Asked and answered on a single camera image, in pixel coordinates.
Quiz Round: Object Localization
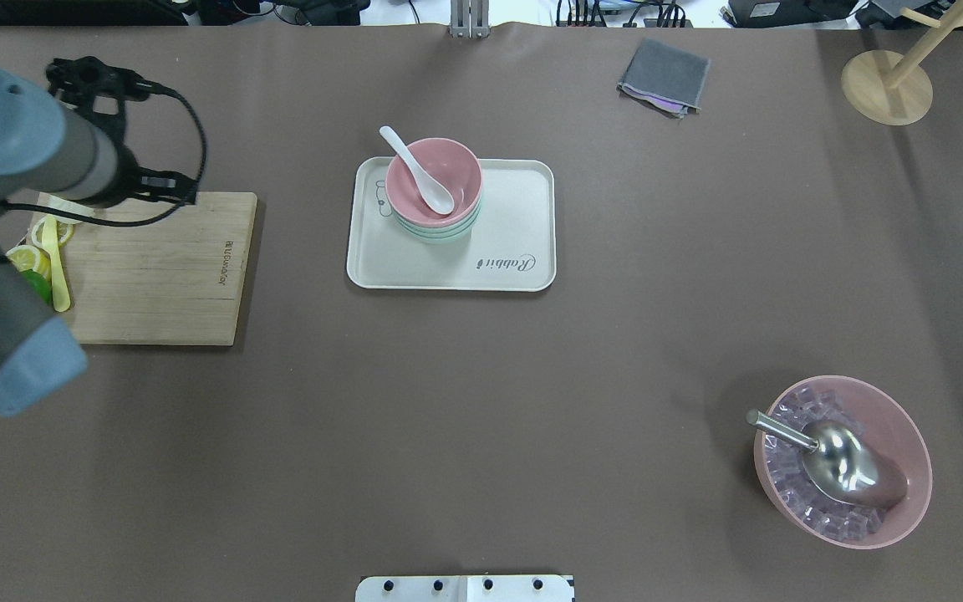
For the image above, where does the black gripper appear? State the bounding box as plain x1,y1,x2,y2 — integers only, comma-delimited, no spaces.
46,56,198,206

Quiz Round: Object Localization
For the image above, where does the white ceramic spoon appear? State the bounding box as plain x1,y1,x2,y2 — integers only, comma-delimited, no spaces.
378,125,455,216

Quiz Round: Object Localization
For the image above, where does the small pink bowl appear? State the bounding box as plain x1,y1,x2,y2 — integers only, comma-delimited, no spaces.
385,138,484,228

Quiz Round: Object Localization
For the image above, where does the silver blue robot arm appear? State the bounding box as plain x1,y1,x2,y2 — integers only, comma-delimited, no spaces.
0,56,209,416

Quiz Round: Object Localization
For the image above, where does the yellow plastic spoon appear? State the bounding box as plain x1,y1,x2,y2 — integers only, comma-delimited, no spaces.
39,216,72,313

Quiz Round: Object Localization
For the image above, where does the green bowl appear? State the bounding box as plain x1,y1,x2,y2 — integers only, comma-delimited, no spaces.
393,205,482,244

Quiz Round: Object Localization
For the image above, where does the large pink ice bowl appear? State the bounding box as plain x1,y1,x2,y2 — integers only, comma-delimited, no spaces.
753,375,934,551

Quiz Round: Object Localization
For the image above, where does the yellow lemon slice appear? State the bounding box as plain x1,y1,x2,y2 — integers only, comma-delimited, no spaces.
5,244,51,281

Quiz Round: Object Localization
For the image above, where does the green lime toy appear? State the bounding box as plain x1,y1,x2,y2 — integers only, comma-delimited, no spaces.
20,270,54,306

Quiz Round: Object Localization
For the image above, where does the wooden cutting board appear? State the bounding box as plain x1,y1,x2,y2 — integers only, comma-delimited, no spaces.
60,191,257,346

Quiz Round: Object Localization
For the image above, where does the cream serving tray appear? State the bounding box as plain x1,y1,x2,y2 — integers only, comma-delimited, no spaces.
345,156,557,293

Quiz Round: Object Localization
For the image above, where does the grey folded cloth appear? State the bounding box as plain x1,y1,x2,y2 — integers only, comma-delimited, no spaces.
618,38,711,119

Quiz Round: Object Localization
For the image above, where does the wooden mug tree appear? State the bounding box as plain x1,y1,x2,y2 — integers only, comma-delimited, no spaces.
840,1,963,126

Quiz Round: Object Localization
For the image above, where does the metal ice scoop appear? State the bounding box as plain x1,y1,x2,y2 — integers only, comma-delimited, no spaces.
746,409,909,509

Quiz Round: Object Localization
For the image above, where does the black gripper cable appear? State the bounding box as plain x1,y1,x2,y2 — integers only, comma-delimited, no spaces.
5,81,209,228

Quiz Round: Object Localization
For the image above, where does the aluminium frame post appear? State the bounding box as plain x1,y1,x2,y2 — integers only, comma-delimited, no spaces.
448,0,492,38

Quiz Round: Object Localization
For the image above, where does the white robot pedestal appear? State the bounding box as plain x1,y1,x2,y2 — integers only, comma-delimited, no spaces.
354,573,576,601

